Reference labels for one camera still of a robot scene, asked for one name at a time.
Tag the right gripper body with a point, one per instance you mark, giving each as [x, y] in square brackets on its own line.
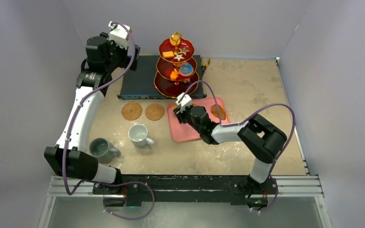
[180, 116]

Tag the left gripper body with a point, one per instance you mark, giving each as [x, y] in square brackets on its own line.
[119, 57]

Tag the brown baked bread piece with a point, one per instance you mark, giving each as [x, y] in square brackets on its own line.
[218, 111]

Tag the pink serving tray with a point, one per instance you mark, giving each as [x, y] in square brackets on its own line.
[183, 132]

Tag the square yellow biscuit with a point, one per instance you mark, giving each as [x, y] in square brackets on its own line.
[168, 54]

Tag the orange fish shaped cake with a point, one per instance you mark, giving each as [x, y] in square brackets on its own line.
[174, 75]

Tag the red three-tier cake stand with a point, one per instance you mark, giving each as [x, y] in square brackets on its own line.
[165, 66]

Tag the woven rattan coaster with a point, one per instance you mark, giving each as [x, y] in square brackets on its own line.
[154, 112]
[131, 111]

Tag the white iced star cookie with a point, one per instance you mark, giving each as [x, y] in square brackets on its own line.
[179, 57]

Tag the round biscuit tray corner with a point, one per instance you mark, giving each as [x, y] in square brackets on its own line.
[175, 40]

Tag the blue frosted donut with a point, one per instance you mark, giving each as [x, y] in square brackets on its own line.
[186, 70]

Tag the brown centred star cookie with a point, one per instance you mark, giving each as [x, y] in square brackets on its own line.
[183, 51]

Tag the white ceramic mug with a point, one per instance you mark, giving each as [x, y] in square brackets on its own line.
[138, 135]

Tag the grey ceramic mug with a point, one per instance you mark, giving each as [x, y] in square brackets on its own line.
[103, 150]

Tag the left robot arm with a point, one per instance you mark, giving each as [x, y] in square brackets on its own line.
[69, 158]

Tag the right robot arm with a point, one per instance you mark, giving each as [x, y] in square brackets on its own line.
[262, 138]

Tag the dark network switch box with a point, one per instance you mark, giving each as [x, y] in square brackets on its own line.
[146, 84]

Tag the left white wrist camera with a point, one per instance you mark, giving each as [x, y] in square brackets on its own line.
[119, 34]

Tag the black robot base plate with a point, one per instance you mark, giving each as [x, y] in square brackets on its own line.
[233, 189]

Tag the aluminium frame rail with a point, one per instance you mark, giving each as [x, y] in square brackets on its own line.
[288, 186]

